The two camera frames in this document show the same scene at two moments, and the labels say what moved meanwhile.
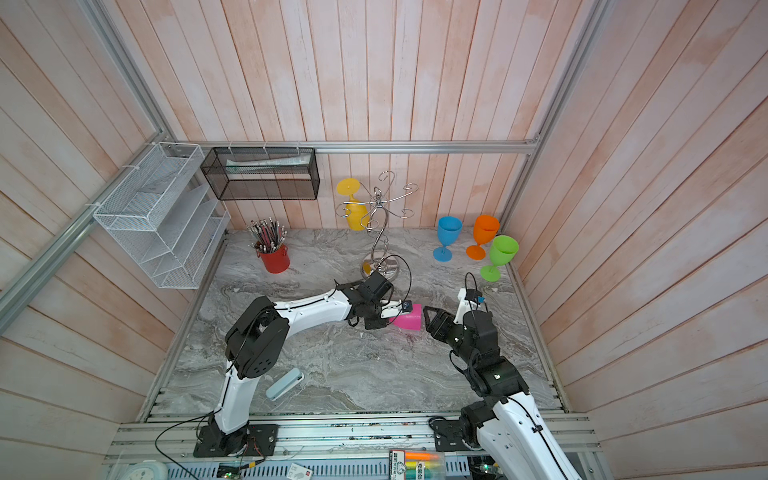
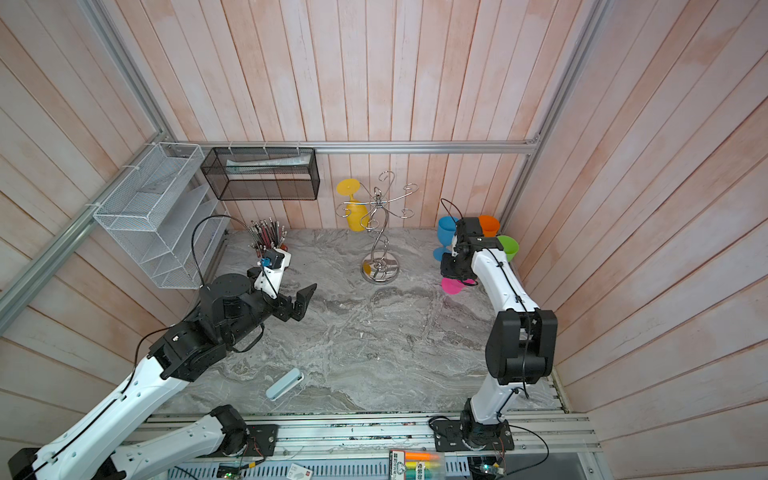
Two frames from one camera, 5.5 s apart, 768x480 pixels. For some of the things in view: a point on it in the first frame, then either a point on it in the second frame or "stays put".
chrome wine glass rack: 376,221 stays put
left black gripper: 374,324 → 285,311
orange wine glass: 485,229 stays put
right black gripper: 442,320 → 446,269
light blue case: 285,384 stays put
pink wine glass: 411,321 → 453,286
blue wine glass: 449,232 stays put
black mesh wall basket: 263,173 stays put
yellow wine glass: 357,212 stays put
